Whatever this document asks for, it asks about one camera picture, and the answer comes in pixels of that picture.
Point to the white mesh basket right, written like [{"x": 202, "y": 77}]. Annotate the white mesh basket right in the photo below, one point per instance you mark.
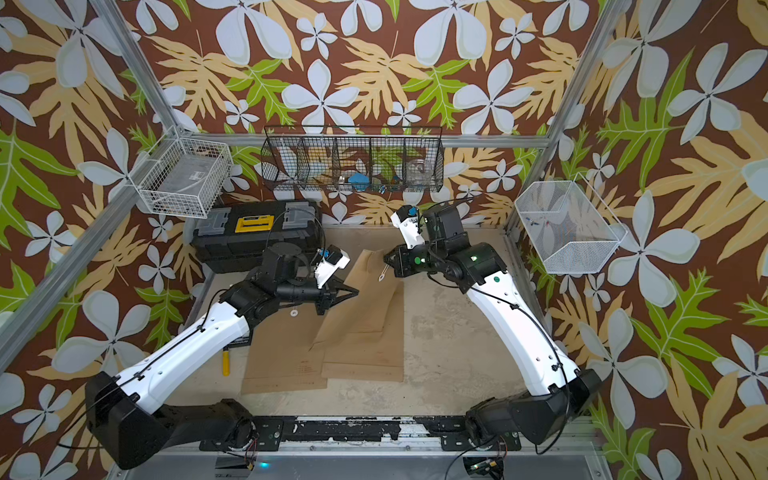
[{"x": 572, "y": 229}]

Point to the blue object in basket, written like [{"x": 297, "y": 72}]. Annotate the blue object in basket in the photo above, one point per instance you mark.
[{"x": 359, "y": 182}]

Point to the brown kraft file bag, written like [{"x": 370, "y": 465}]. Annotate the brown kraft file bag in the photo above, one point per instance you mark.
[{"x": 280, "y": 358}]

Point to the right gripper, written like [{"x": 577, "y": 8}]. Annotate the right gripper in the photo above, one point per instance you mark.
[{"x": 403, "y": 266}]

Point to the black wire basket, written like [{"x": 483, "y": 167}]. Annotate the black wire basket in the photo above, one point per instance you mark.
[{"x": 395, "y": 158}]

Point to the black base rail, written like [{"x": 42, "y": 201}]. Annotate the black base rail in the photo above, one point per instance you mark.
[{"x": 275, "y": 433}]

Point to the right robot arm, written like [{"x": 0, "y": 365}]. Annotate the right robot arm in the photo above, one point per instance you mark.
[{"x": 558, "y": 390}]

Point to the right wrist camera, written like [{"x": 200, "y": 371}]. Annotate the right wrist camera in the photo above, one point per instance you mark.
[{"x": 407, "y": 220}]

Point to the yellow handled screwdriver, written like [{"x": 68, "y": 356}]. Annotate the yellow handled screwdriver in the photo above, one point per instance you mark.
[{"x": 226, "y": 363}]

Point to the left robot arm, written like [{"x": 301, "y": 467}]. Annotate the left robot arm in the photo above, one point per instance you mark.
[{"x": 128, "y": 414}]

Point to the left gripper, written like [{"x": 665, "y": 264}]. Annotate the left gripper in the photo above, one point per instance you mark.
[{"x": 328, "y": 292}]

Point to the white wire basket left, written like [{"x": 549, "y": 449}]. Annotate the white wire basket left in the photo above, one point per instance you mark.
[{"x": 182, "y": 175}]

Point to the black toolbox yellow latch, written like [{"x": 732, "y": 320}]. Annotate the black toolbox yellow latch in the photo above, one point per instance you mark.
[{"x": 233, "y": 239}]

